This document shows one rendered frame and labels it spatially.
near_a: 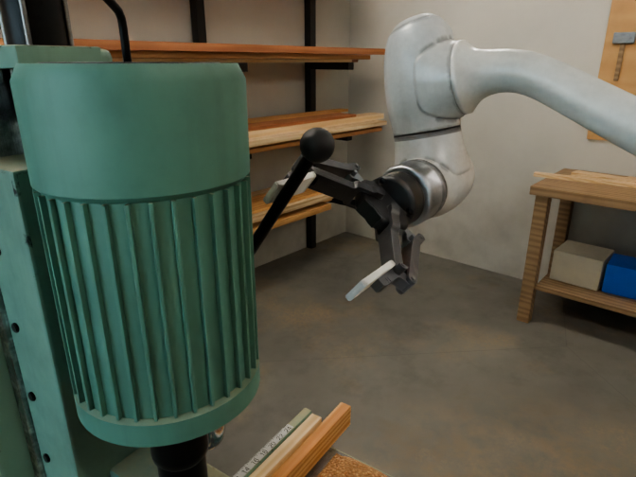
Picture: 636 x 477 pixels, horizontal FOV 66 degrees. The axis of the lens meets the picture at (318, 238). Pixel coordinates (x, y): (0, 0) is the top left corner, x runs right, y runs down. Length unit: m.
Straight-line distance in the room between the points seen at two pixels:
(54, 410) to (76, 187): 0.29
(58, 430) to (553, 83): 0.70
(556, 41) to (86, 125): 3.39
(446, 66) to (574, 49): 2.88
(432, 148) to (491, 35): 3.04
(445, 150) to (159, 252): 0.48
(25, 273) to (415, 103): 0.53
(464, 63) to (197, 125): 0.45
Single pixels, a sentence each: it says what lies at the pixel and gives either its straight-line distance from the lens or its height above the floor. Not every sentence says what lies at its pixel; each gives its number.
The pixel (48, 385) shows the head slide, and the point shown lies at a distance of 0.58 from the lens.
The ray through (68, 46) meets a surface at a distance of 0.53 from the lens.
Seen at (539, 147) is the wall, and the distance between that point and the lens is 3.65.
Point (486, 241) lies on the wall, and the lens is 3.91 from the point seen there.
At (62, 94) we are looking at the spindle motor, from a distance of 0.37.
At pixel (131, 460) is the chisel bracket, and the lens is 0.66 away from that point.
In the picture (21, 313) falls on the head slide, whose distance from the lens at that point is 0.57.
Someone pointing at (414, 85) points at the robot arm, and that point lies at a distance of 0.73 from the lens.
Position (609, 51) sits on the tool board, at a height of 1.56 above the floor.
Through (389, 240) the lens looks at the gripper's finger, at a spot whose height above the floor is 1.31.
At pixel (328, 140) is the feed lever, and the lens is 0.48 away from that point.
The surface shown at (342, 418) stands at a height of 0.93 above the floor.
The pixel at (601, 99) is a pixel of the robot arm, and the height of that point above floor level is 1.46.
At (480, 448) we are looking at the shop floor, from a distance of 2.30.
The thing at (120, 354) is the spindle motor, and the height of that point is 1.29.
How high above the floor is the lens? 1.51
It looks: 20 degrees down
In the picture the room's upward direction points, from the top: straight up
